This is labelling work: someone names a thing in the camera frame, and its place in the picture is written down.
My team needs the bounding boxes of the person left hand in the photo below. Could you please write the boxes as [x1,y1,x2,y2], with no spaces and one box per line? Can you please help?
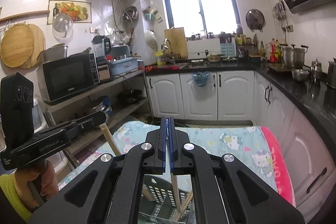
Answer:
[14,160,59,210]

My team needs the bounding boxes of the green plastic utensil basket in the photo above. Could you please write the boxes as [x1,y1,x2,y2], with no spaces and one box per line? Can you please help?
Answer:
[138,175,196,223]

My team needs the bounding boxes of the hello kitty tablecloth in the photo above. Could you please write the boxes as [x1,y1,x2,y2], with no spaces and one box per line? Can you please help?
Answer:
[57,120,279,224]

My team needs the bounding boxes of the pink blanket edge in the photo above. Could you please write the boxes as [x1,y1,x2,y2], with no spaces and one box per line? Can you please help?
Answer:
[261,127,296,207]

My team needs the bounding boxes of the black microwave oven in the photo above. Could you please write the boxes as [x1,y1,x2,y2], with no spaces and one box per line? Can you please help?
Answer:
[37,53,100,104]

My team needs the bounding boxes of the stacked steel pots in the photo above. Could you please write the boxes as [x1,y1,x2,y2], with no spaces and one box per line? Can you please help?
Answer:
[83,100,112,123]

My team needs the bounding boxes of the round bamboo tray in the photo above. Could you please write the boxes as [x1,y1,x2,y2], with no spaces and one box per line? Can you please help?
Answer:
[1,24,34,68]

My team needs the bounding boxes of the blue hanging basket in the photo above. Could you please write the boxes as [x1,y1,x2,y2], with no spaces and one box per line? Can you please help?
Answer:
[191,72,210,87]

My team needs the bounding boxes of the blue dish rack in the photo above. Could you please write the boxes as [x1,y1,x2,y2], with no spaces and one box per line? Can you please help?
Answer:
[110,57,138,76]

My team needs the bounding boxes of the black blender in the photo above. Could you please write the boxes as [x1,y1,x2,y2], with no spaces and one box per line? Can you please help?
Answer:
[92,35,112,84]

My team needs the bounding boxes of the fruit picture poster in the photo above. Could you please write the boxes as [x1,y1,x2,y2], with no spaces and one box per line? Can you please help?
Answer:
[47,0,92,25]

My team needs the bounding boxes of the stainless steel stock pot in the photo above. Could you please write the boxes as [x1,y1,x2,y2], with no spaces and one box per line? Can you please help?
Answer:
[282,44,309,69]

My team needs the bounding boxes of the small steel teapot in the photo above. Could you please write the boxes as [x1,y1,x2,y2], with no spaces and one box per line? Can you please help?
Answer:
[310,59,322,81]

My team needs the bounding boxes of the dark metal kettle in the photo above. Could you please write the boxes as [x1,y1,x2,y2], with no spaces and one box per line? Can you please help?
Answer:
[327,58,336,89]

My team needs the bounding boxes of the wooden cutting board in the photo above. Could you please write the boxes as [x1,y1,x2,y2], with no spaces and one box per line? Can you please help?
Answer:
[164,27,188,58]

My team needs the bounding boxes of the hanging pot lid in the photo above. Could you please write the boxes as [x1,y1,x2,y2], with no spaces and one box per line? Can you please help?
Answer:
[245,9,266,32]

